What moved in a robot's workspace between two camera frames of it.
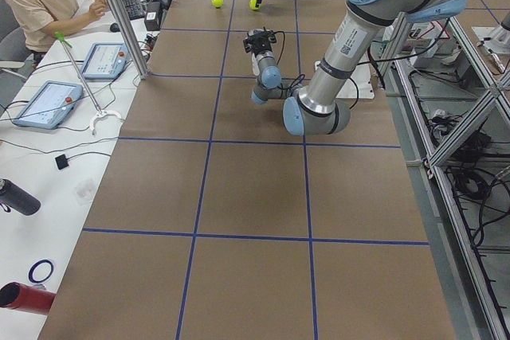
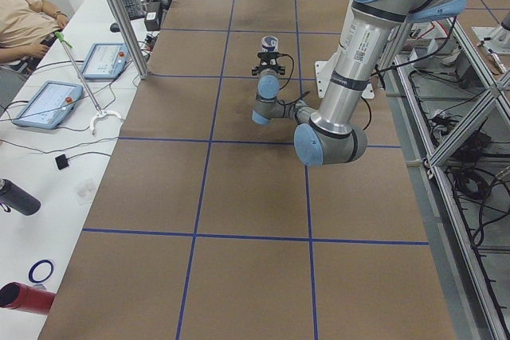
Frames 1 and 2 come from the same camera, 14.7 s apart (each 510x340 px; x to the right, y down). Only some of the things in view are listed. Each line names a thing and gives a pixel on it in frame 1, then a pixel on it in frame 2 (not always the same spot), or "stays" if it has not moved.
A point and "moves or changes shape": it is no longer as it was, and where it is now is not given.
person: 49,1 → 26,25
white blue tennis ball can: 256,69 moves or changes shape
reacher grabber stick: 100,114 stays
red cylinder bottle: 21,297 stays
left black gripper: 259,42 → 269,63
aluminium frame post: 122,18 stays
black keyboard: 132,1 stays
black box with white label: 153,16 stays
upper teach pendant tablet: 106,60 stays
